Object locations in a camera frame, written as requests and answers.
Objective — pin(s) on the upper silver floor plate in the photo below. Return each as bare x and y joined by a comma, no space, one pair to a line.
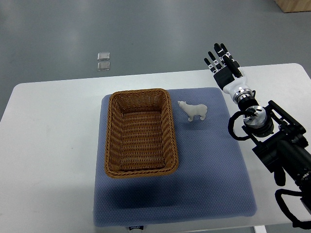
103,56

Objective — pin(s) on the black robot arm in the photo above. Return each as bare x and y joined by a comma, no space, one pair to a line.
279,144

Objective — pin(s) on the wooden box corner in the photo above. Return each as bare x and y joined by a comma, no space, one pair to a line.
293,6

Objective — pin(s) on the brown wicker basket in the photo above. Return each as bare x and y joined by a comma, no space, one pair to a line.
140,134

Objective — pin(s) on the white table leg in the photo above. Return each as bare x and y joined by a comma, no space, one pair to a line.
260,229

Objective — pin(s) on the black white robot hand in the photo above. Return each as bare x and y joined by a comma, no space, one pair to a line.
227,72

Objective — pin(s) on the white toy polar bear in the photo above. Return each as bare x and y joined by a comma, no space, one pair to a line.
193,110

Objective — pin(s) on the blue grey fabric mat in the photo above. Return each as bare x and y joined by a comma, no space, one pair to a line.
211,180

